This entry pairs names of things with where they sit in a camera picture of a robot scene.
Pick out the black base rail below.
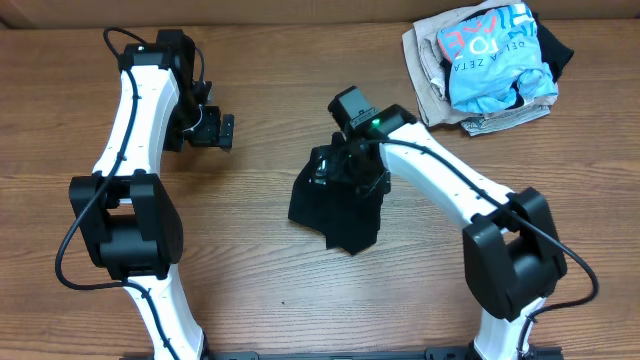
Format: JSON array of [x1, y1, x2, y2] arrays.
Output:
[[119, 345, 566, 360]]

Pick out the beige folded garment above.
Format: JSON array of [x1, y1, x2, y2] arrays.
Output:
[[402, 0, 518, 126]]

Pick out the light blue printed t-shirt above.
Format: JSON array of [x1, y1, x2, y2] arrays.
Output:
[[436, 3, 559, 115]]

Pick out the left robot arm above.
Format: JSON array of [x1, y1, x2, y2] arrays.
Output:
[[55, 29, 234, 359]]

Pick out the black t-shirt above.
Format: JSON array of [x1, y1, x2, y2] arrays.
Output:
[[288, 147, 388, 255]]

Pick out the grey patterned folded garment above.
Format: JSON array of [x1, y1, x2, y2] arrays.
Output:
[[460, 95, 557, 136]]

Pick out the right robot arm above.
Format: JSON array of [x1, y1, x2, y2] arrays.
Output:
[[309, 86, 567, 359]]

